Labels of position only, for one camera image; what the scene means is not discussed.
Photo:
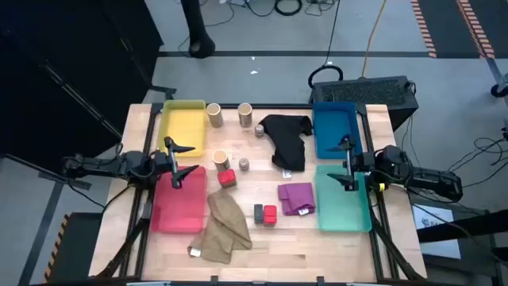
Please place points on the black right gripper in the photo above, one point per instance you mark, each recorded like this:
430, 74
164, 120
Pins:
363, 168

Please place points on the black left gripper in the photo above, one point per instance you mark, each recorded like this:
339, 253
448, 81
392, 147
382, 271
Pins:
162, 163

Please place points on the red smoked paprika tin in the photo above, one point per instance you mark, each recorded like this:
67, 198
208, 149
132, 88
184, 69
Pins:
227, 178

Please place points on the small glass spice jar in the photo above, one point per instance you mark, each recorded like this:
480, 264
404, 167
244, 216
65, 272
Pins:
259, 131
244, 164

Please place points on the tan cloth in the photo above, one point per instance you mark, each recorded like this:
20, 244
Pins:
226, 226

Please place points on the red spice tin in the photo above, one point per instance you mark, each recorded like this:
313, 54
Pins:
270, 215

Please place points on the black spice tin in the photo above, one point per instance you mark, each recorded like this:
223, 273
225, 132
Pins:
258, 213

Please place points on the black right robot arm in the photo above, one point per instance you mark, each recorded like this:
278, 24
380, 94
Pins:
428, 180

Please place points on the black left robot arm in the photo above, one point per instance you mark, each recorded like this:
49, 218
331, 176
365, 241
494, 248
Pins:
119, 165

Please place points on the yellow plastic tray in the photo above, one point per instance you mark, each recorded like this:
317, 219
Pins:
182, 127

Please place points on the blue plastic tray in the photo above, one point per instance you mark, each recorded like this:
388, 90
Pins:
335, 127

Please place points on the red plastic tray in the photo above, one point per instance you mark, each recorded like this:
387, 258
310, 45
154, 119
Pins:
178, 206

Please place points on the teal plastic tray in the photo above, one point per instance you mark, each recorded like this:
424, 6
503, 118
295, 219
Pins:
341, 210

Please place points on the purple cloth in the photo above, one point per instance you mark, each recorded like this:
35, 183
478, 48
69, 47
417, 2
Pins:
295, 196

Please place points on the black cloth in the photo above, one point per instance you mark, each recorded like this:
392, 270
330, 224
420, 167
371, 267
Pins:
287, 139

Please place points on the black perforated computer case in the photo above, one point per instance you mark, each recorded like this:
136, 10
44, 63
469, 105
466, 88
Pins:
365, 95

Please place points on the white paper sign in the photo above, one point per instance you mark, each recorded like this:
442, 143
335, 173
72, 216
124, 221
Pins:
436, 238

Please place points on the black platform with hazard stripe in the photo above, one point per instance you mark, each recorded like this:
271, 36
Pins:
79, 246

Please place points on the black pole stand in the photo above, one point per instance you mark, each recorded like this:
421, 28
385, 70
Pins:
196, 28

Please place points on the black beam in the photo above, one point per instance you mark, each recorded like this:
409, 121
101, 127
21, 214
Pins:
468, 226

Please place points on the black curtain partition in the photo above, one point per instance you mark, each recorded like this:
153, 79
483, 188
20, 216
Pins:
59, 59

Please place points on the black caster wheel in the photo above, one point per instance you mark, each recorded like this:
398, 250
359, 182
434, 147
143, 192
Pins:
499, 90

